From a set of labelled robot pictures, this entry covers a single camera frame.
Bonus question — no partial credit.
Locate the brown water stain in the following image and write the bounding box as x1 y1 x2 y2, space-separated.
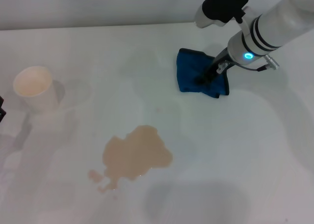
87 125 174 193

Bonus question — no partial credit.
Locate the white and black right wrist camera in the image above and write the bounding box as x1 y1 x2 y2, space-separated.
195 0 250 29

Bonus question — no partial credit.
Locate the blue rag with black trim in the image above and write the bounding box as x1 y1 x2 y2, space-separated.
176 48 231 99

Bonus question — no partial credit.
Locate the silver cable connector plug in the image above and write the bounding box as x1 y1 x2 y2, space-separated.
255 54 281 73

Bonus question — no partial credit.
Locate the white paper cup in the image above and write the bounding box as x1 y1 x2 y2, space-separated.
13 65 59 113

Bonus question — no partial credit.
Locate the small silver metal bracket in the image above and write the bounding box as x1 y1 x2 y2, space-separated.
216 62 229 74

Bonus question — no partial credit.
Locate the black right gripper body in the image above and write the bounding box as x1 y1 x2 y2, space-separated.
207 47 237 81

